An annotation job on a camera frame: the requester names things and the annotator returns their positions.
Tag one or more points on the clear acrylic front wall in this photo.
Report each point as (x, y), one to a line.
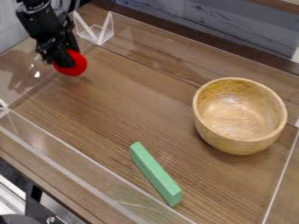
(86, 186)

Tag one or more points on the red plush strawberry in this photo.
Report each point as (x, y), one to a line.
(78, 67)

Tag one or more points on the black metal table frame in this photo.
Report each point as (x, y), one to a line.
(37, 210)

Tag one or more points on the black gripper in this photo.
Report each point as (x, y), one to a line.
(52, 30)

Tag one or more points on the wooden bowl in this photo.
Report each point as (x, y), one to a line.
(240, 115)

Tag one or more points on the green rectangular block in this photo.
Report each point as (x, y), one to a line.
(157, 174)

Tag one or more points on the clear acrylic corner bracket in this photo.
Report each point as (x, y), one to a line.
(97, 34)

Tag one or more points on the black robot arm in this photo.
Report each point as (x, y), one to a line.
(52, 30)

